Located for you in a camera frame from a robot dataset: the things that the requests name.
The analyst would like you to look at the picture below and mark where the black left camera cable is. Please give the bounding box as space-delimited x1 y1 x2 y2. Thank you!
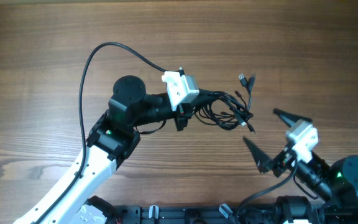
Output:
29 42 168 224

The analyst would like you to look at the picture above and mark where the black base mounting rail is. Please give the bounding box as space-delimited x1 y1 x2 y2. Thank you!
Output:
85 195 358 224

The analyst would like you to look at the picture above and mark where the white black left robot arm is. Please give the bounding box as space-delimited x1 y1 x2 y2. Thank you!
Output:
16 72 200 223

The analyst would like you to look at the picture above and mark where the black cable bundle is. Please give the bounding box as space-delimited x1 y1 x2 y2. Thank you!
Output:
193 72 257 134

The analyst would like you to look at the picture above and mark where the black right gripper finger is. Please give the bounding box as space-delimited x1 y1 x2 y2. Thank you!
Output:
243 137 272 174
273 108 313 128

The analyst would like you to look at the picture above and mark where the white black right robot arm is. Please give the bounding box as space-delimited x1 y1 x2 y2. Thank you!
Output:
234 108 358 223

